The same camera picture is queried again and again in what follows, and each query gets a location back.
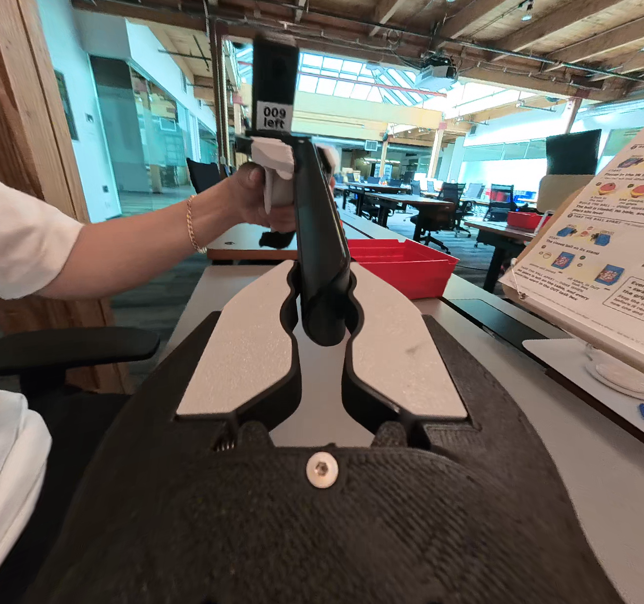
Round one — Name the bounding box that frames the wooden pillar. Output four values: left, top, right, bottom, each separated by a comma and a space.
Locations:
0, 0, 127, 395

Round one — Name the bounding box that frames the black remote control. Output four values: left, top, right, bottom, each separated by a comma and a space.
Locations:
290, 136, 361, 348

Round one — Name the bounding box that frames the grey desk with wooden edge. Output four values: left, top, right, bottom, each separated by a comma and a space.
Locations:
206, 212, 375, 264

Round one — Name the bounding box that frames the black chair armrest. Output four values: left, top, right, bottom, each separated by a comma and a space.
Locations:
0, 326, 162, 375

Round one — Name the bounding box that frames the ceiling projector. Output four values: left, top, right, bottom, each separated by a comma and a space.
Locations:
417, 55, 460, 87

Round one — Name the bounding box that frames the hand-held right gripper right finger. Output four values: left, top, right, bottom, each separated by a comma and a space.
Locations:
343, 262, 469, 425

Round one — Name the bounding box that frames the person's left hand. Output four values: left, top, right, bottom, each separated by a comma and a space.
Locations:
224, 159, 299, 234

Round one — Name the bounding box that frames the instruction sheet board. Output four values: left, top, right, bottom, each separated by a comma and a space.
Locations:
499, 131, 644, 373

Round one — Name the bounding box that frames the red plastic bin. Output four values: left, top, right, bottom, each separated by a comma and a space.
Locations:
346, 238, 460, 301
505, 211, 545, 232

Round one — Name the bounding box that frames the person's left forearm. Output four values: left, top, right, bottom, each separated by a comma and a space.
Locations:
41, 194, 238, 301

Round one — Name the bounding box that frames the gold chain bracelet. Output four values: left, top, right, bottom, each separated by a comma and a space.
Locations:
184, 197, 209, 256

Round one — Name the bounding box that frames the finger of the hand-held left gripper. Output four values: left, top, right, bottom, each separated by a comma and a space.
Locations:
250, 137, 340, 178

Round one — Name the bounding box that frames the white stand base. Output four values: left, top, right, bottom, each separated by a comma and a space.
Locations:
524, 338, 644, 436

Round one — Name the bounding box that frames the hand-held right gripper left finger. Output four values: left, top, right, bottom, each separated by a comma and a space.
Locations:
176, 262, 301, 425

